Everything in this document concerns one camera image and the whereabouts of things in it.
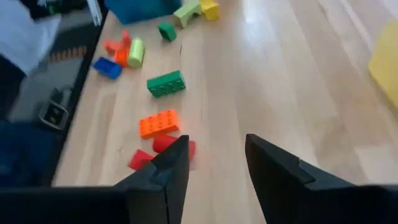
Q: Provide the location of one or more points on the green narrow long brick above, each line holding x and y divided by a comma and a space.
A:
166, 83

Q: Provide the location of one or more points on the light green cylinder block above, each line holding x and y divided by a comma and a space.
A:
136, 53

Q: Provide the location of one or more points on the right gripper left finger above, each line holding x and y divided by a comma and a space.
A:
161, 193

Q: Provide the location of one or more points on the yellow arch block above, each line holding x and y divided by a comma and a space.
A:
210, 9

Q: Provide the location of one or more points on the light green arch block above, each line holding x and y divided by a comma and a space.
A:
186, 12

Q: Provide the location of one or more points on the silver edge bracket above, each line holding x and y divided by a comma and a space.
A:
94, 12

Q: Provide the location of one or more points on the blue two-by-four brick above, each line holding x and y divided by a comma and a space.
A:
107, 68

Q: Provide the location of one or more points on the grey rimmed black box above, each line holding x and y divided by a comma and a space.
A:
53, 113

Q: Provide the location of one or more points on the teal plastic bin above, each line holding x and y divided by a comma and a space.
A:
143, 9

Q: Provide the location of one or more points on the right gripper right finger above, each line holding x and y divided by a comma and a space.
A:
286, 186

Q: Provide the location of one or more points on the black aluminium table frame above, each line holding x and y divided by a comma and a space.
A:
85, 62

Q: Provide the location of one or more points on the small green square block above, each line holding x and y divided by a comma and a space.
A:
168, 31

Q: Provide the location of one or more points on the orange-red two-by-four brick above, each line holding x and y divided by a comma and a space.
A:
159, 123

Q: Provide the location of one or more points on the red cylinder block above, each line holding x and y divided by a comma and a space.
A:
163, 142

